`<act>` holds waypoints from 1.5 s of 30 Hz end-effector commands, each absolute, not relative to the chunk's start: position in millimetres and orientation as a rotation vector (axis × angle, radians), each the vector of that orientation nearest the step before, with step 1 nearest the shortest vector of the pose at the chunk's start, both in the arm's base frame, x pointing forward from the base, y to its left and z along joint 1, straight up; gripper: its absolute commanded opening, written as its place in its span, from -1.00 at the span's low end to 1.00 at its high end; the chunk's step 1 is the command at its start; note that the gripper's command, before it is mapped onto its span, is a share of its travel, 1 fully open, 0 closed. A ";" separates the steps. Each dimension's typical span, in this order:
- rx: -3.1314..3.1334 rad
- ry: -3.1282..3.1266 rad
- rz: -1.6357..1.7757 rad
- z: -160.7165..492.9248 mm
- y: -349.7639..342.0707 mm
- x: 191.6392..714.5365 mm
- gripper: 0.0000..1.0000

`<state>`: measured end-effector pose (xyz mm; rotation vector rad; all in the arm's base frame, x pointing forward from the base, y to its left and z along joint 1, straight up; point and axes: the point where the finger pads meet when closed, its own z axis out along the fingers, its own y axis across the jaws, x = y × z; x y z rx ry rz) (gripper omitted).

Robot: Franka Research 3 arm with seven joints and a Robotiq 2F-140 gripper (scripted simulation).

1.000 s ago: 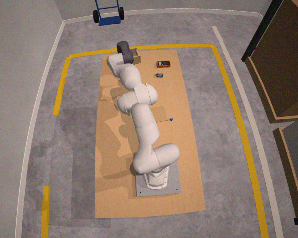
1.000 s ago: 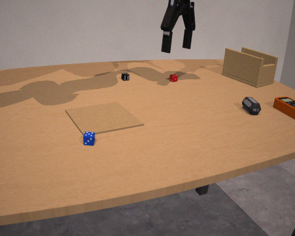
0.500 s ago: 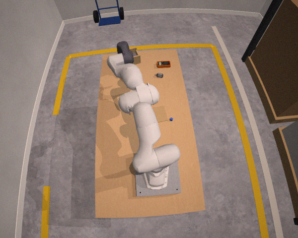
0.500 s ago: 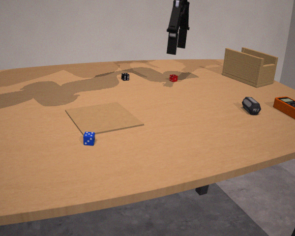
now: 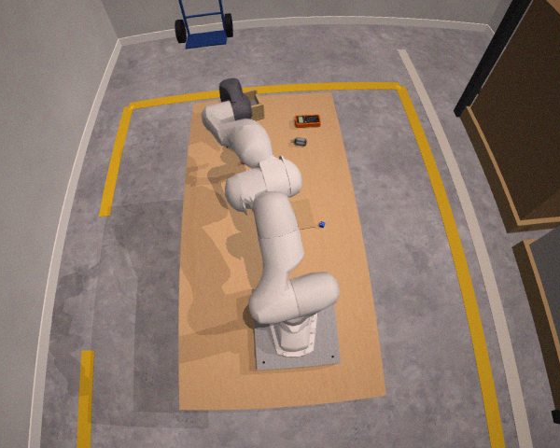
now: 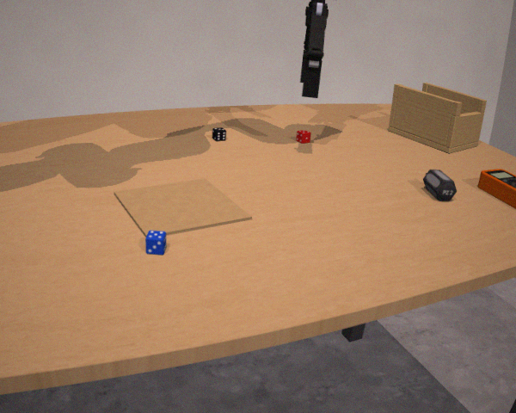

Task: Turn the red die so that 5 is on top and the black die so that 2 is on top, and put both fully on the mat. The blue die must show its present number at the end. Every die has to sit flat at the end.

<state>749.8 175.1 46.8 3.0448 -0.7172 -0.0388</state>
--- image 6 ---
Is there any thin tan flat mat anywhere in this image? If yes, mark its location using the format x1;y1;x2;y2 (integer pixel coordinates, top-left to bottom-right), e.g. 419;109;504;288
114;178;252;237

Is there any red die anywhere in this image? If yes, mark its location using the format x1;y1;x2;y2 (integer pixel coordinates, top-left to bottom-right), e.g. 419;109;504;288
296;130;311;144

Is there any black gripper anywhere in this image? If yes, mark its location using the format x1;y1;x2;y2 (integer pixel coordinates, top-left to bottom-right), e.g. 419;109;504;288
300;0;329;98

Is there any tan wooden open box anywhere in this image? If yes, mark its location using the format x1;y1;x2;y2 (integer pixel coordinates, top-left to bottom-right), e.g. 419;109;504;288
391;83;487;153

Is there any orange pocket multimeter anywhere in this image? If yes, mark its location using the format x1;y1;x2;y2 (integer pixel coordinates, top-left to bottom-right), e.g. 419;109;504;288
478;169;516;209

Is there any blue die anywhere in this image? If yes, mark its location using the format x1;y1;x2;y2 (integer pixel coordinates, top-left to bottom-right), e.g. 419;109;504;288
145;231;166;255

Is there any black die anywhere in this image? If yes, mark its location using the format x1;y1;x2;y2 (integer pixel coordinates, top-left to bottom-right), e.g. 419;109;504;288
212;127;226;141

